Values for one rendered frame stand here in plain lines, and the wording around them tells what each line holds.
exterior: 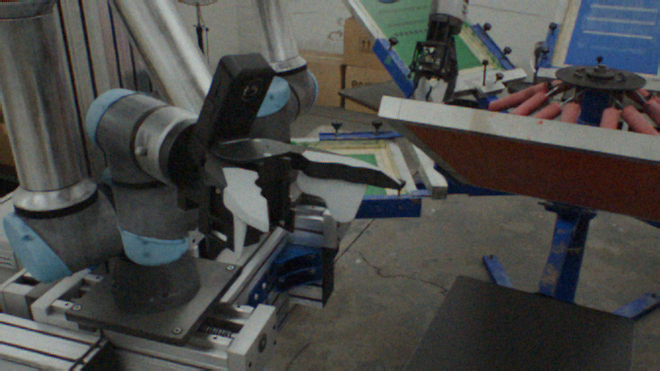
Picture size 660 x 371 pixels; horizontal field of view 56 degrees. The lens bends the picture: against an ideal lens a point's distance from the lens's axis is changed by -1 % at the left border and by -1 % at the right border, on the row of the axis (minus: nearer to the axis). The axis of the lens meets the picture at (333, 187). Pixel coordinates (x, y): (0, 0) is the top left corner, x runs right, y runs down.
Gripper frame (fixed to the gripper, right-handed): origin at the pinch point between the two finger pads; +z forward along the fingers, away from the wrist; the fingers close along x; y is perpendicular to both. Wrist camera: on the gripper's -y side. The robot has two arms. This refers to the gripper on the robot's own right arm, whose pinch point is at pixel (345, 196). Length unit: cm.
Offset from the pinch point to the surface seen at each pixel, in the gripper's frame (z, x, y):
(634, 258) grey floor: -52, -323, 125
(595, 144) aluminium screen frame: -3, -62, 6
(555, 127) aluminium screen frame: -10, -61, 4
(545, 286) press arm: -26, -119, 60
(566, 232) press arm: -35, -151, 56
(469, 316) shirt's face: -31, -90, 61
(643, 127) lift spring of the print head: -27, -176, 23
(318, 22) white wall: -414, -425, 41
